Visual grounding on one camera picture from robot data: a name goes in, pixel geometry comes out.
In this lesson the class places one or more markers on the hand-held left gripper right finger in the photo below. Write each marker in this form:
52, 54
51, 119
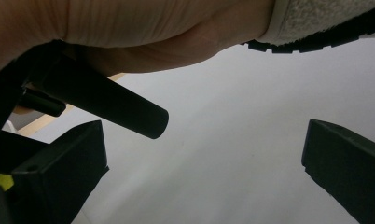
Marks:
350, 168

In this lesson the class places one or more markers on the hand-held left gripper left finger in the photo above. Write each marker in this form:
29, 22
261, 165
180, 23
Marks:
58, 180

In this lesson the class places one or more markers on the white plastic bin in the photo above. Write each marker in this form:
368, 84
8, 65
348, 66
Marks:
9, 127

